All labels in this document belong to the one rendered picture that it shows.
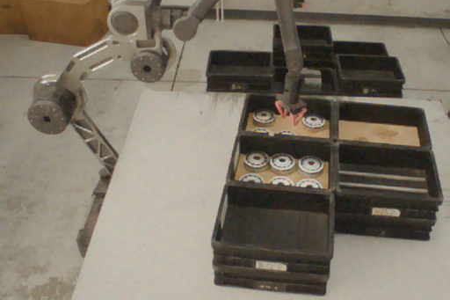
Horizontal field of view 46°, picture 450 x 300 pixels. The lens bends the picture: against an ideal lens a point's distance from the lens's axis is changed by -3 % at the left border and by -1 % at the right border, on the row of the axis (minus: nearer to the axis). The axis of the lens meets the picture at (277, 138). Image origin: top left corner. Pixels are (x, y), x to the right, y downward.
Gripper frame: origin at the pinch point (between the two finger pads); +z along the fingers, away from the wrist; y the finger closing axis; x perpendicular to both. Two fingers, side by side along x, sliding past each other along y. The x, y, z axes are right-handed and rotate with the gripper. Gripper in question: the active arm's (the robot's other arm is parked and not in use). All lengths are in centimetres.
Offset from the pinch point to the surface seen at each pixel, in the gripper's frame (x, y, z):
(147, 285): 69, -8, 37
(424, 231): -24, -55, 30
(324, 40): -139, 115, 57
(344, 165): -20.0, -14.0, 23.3
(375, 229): -11, -42, 31
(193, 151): 16, 44, 37
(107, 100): -10, 204, 109
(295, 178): 1.0, -7.7, 23.5
